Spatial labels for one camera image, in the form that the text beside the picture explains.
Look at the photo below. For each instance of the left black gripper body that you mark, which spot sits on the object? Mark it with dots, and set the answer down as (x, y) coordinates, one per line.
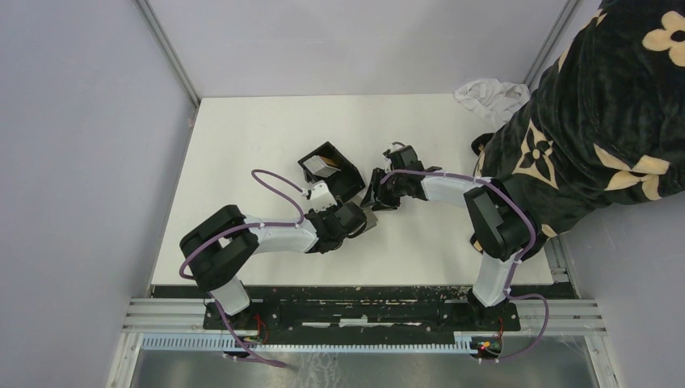
(324, 213)

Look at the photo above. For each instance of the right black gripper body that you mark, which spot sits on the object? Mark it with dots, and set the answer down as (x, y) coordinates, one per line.
(388, 194)

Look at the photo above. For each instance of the grey leather card holder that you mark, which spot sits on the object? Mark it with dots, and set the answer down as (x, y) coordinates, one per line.
(370, 222)

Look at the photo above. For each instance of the black plastic card box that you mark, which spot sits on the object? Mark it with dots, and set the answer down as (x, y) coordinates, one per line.
(344, 184)

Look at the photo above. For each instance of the stack of credit cards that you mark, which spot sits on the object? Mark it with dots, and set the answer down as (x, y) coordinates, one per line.
(321, 166)

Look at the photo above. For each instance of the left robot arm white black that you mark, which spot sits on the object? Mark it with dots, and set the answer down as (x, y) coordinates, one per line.
(216, 250)

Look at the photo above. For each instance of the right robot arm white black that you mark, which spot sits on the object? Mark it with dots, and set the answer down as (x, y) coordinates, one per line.
(502, 224)

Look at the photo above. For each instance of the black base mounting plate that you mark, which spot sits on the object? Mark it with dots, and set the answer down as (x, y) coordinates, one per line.
(378, 335)

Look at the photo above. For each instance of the white crumpled cloth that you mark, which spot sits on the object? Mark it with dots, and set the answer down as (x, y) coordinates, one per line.
(493, 101)

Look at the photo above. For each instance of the black floral plush blanket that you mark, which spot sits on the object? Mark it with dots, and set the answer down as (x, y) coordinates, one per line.
(606, 123)

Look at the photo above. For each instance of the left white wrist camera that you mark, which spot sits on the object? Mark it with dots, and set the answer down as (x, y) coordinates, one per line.
(319, 197)

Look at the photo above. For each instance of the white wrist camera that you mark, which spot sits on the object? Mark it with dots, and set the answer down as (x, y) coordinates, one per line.
(319, 197)
(394, 146)

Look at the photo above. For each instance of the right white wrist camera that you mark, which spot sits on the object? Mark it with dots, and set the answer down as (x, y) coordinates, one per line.
(394, 146)

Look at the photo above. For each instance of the aluminium frame rail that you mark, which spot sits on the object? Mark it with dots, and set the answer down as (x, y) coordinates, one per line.
(278, 310)

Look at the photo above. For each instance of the grey slotted cable duct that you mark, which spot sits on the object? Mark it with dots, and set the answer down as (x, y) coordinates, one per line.
(225, 343)

